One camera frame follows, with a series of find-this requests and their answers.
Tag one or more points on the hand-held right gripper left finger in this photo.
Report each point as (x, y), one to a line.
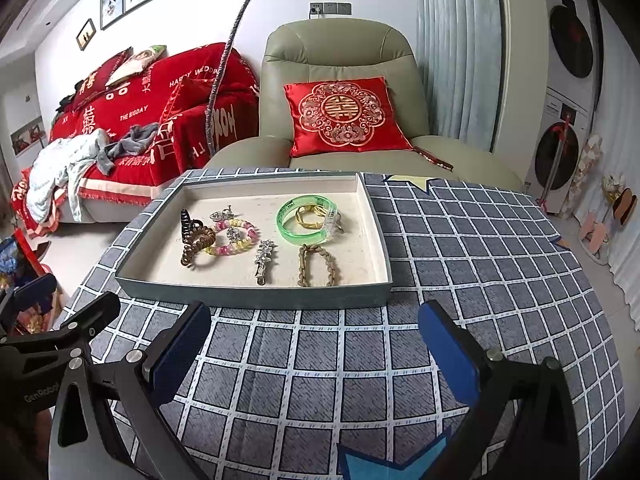
(182, 350)

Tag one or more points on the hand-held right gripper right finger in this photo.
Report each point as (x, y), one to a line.
(447, 355)

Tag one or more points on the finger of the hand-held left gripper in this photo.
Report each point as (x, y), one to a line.
(35, 287)
(100, 307)

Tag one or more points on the grey jewelry tray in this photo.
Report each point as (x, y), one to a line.
(250, 297)

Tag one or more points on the silver star hair clip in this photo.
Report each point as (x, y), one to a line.
(262, 260)

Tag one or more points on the silver heart hair clip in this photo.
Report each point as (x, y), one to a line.
(234, 234)

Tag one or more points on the silver ornate hair clip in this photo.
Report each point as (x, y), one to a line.
(220, 215)

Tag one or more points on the green bangle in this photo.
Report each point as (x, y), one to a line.
(287, 232)

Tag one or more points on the blue printed bag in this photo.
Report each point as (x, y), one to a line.
(20, 257)

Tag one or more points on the grey checkered tablecloth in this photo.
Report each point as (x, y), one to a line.
(450, 260)

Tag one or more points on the white garment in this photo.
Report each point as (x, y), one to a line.
(55, 170)

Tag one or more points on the black hair claw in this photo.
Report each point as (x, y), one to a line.
(186, 220)

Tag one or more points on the wide framed photo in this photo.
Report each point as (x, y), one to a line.
(27, 136)

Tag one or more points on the grey garment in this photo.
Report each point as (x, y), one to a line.
(135, 140)

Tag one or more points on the pink slipper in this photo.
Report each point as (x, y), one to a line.
(587, 226)
(599, 240)

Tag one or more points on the dark garment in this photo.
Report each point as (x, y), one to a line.
(67, 100)

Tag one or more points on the red blanket sofa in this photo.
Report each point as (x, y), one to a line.
(135, 110)

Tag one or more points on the red fringed pillow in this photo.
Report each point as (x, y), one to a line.
(190, 125)

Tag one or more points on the red square pillow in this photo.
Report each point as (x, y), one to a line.
(100, 80)

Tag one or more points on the red mop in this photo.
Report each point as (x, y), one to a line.
(559, 152)

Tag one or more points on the brown slipper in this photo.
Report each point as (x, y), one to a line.
(625, 205)

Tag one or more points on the beige quilted item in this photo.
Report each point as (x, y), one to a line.
(590, 160)

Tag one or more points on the photo print pillow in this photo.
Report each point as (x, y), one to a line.
(137, 62)

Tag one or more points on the small framed photo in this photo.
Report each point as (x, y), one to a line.
(85, 34)

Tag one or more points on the red embroidered cushion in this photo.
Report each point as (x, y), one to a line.
(345, 115)

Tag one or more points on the white washing machine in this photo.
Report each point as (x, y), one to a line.
(562, 105)

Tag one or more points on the framed portrait photo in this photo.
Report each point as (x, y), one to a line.
(112, 6)

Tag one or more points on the pale blue curtain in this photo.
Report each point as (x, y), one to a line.
(455, 50)

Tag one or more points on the gooseneck phone holder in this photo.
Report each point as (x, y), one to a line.
(235, 30)

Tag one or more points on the beige leather armchair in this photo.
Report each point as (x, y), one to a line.
(340, 55)

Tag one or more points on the white dryer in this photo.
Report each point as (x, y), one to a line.
(570, 40)

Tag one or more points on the white wall socket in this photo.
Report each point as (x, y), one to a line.
(316, 8)
(330, 8)
(344, 8)

